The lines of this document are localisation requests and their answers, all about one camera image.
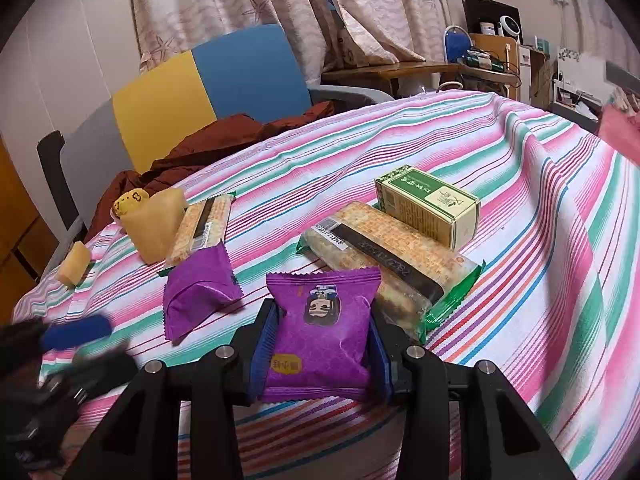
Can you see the long green-edged cracker packet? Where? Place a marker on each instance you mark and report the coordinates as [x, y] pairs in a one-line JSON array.
[[197, 232]]

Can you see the orange wooden wardrobe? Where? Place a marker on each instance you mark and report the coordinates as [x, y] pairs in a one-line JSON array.
[[15, 240]]

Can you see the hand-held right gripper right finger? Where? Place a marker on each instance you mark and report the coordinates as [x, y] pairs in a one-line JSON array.
[[380, 360]]

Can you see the large green-edged cracker packet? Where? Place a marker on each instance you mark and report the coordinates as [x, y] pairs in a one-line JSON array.
[[390, 255]]

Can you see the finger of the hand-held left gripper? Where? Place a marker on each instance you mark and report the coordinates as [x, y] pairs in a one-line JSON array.
[[95, 370], [75, 332]]

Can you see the dark red jacket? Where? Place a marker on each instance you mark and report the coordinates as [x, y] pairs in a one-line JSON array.
[[210, 145]]

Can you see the beige printed paper bag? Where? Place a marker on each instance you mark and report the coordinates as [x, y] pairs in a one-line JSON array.
[[357, 50]]

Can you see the grey yellow blue chair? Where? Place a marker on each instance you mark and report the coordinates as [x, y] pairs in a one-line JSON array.
[[155, 105]]

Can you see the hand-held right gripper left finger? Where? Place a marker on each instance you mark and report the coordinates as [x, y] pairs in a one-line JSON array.
[[262, 360]]

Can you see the pink green striped tablecloth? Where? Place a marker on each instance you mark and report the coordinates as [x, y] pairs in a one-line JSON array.
[[525, 210]]

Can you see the white round device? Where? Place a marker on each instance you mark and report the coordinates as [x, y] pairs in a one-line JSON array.
[[511, 26]]

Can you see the green tea box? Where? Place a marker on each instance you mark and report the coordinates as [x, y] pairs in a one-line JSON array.
[[425, 210]]

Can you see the purple snack packet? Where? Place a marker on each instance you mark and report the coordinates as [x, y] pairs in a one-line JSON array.
[[200, 290], [315, 340]]

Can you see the wooden side table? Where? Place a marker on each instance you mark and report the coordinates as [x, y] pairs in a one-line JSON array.
[[390, 72]]

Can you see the blue round object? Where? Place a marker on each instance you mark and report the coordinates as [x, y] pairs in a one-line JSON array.
[[457, 45]]

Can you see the yellow bear-face snack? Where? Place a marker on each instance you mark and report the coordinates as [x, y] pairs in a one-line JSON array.
[[127, 202]]

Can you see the pink cloth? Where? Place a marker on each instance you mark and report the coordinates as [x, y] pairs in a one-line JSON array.
[[620, 127]]

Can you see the yellow sponge block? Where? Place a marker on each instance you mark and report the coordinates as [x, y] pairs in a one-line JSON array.
[[152, 232], [72, 265]]

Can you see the black rolled mat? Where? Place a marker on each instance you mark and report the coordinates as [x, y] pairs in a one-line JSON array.
[[50, 170]]

